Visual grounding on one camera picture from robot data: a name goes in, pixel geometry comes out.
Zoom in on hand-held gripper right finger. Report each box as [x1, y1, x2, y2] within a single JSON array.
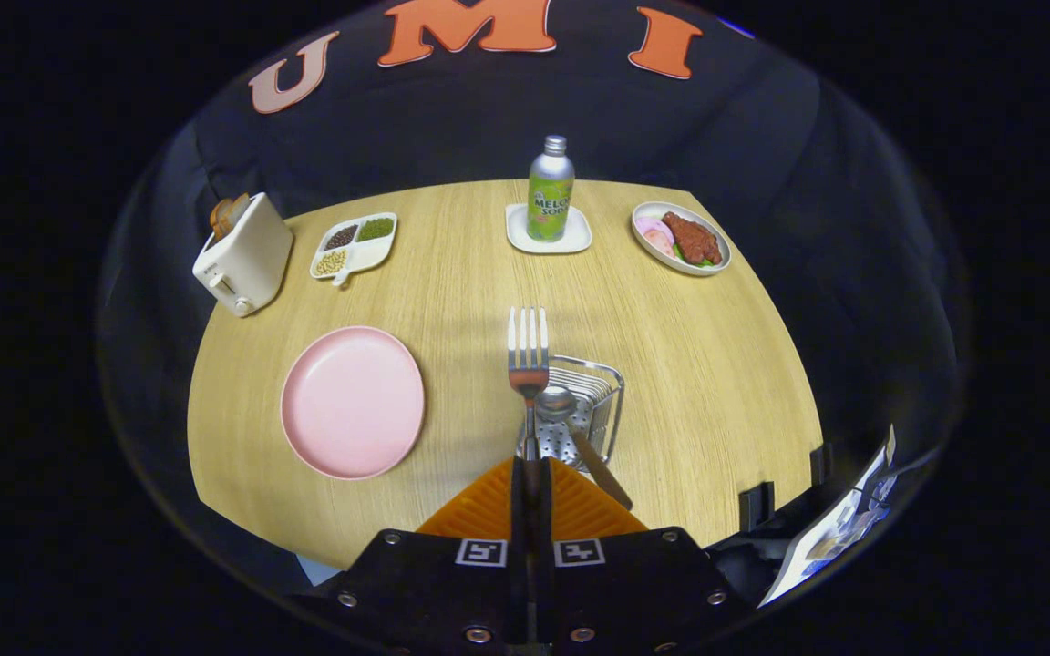
[[538, 456, 752, 655]]

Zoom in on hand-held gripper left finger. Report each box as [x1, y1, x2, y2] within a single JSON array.
[[286, 456, 528, 656]]

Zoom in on wooden-handled metal spoon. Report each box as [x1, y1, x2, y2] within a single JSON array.
[[535, 384, 634, 512]]

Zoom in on wooden-handled metal fork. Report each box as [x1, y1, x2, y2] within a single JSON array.
[[507, 306, 551, 484]]

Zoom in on printed paper sheet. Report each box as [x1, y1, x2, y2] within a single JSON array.
[[758, 425, 899, 608]]

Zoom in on perforated metal basket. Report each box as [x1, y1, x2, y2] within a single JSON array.
[[515, 354, 626, 474]]

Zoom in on pink round plate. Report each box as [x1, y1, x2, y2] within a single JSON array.
[[280, 325, 427, 481]]

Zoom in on white divided dish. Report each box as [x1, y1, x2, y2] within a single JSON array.
[[308, 212, 398, 289]]

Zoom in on white oval plate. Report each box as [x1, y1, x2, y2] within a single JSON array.
[[630, 200, 733, 277]]

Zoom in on white square coaster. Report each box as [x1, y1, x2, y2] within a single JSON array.
[[504, 202, 594, 256]]

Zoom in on pink ham slices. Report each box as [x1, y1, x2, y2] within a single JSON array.
[[635, 216, 677, 257]]

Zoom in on brown meat cutlet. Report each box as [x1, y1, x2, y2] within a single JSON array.
[[662, 211, 724, 266]]

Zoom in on white toaster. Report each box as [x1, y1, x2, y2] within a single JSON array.
[[191, 192, 295, 319]]

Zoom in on green soda bottle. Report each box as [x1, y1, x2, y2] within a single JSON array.
[[526, 135, 577, 243]]

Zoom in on brown toast slice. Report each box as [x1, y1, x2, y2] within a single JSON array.
[[209, 193, 252, 241]]

